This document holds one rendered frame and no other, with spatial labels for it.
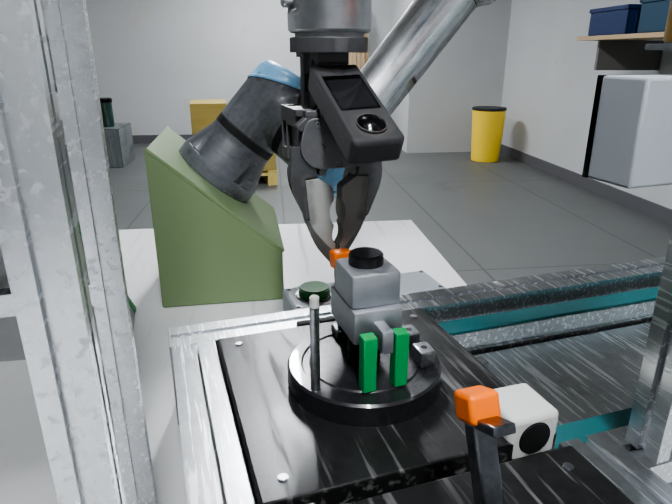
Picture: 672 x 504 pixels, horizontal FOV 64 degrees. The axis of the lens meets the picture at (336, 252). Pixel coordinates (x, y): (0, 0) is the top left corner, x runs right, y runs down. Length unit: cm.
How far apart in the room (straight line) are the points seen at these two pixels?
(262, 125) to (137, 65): 779
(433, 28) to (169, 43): 780
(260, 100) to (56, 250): 77
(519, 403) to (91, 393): 34
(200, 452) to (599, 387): 42
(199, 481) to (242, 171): 62
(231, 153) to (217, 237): 15
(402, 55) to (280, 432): 63
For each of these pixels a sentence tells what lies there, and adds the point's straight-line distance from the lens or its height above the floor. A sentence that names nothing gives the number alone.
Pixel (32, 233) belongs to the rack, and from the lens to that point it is 20.
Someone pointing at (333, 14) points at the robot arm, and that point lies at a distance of 49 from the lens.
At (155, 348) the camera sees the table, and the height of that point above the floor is 86.
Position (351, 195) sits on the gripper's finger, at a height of 113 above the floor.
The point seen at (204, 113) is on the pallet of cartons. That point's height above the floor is 67.
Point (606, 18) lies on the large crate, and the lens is 480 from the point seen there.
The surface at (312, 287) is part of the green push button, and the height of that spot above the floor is 97.
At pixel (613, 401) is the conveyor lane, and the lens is 65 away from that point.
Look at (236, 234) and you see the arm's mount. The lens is 89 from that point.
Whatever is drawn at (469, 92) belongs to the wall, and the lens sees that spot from 767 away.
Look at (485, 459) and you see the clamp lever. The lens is 34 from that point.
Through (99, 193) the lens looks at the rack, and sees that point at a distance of 36.
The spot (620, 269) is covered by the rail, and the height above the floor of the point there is 96.
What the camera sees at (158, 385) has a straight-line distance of 74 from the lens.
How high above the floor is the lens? 125
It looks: 20 degrees down
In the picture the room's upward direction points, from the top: straight up
